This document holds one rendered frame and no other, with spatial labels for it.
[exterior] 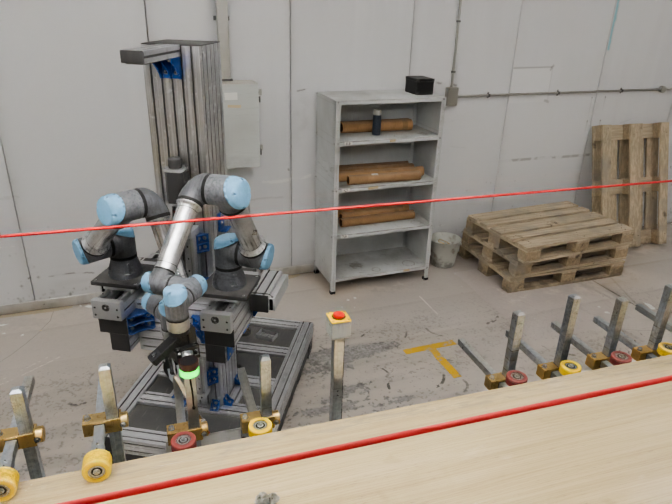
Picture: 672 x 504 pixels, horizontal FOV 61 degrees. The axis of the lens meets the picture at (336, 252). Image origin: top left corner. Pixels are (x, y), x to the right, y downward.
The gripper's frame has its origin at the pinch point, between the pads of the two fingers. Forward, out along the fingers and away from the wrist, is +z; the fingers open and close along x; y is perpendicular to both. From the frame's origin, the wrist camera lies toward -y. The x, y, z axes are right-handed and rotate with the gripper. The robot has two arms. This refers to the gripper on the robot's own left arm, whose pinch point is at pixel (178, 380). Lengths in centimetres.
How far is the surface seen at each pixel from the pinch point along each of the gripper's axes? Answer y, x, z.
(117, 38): 78, 247, -95
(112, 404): -23.7, -3.9, -3.7
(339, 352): 47, -30, -9
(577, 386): 123, -80, 11
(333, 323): 44, -31, -22
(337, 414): 47, -30, 19
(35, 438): -45.7, 3.6, 3.3
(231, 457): 0.9, -34.5, 9.2
